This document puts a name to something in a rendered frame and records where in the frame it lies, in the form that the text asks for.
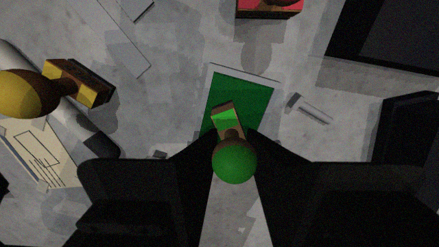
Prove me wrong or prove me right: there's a beige paper card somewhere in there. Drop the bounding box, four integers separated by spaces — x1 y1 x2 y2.
0 115 83 194

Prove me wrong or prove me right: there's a green-handled stamp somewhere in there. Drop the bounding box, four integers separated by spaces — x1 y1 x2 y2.
211 100 258 185

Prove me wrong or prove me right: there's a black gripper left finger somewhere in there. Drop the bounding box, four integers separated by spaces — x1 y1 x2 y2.
77 128 217 247

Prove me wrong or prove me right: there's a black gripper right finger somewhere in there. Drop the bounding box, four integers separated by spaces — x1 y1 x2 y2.
247 129 426 247

